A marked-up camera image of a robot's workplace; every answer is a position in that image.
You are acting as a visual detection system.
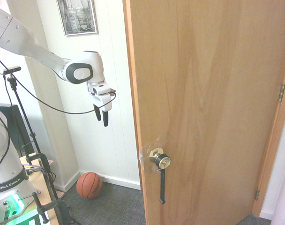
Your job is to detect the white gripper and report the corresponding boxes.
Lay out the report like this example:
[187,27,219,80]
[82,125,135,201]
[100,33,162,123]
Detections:
[90,92,113,128]

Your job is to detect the wooden door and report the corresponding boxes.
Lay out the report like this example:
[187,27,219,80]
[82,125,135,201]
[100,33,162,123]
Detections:
[252,49,285,218]
[122,0,285,225]

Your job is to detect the brass door knob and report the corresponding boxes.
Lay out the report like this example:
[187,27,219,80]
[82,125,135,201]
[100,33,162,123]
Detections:
[149,147,171,169]

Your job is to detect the clear tape patch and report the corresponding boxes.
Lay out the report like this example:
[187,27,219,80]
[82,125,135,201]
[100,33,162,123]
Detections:
[139,133,169,172]

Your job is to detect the white baseboard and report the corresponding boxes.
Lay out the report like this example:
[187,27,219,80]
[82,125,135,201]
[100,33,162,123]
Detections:
[53,169,141,192]

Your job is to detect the orange basketball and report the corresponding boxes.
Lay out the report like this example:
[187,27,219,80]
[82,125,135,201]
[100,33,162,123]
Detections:
[76,172,103,199]

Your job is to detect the black screw clamp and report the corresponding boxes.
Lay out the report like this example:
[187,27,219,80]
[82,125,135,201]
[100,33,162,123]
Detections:
[22,191,72,225]
[25,152,63,207]

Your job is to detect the framed black-and-white picture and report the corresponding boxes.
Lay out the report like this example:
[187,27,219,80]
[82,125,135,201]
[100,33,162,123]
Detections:
[56,0,99,37]

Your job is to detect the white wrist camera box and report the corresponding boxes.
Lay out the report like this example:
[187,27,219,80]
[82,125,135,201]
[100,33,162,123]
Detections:
[90,84,117,96]

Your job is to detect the thin black camera cable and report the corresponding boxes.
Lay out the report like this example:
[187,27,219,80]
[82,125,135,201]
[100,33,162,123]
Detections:
[0,51,117,115]

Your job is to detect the black camera stand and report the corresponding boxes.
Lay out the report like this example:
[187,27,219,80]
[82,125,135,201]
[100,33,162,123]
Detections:
[6,74,82,225]

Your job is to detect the purple wire bundle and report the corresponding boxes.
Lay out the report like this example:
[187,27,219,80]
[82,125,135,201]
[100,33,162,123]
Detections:
[22,164,58,188]

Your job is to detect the black lever handle attachment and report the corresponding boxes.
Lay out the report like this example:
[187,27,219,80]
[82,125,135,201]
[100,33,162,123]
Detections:
[156,153,168,205]

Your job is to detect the black exterior camera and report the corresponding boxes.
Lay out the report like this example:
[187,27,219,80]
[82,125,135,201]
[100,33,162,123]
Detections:
[3,66,22,75]

